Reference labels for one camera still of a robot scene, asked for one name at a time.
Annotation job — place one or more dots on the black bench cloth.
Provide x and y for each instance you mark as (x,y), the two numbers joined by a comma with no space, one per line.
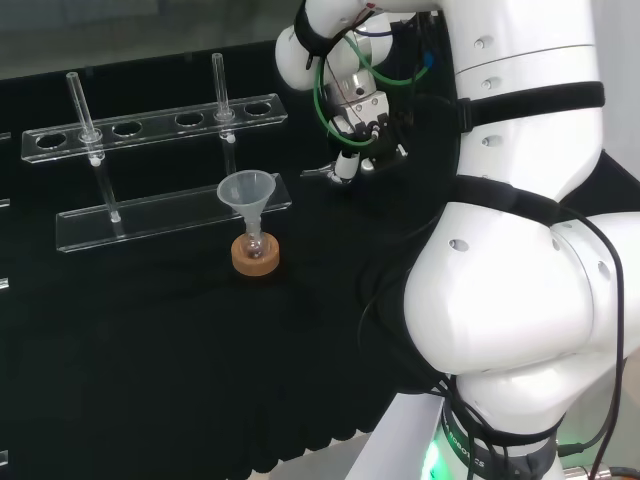
(150,350)

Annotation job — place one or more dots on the clear weighing funnel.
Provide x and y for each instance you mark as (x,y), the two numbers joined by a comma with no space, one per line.
(315,173)

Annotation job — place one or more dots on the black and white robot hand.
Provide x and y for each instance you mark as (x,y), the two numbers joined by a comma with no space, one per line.
(367,112)

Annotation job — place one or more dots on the small round-bottom glass flask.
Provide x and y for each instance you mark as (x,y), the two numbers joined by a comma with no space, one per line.
(252,247)

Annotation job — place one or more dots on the clear acrylic funnel stand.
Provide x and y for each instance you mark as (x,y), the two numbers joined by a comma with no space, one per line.
(150,220)

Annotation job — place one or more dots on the translucent plastic funnel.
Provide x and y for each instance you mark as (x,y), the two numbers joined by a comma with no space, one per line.
(240,192)

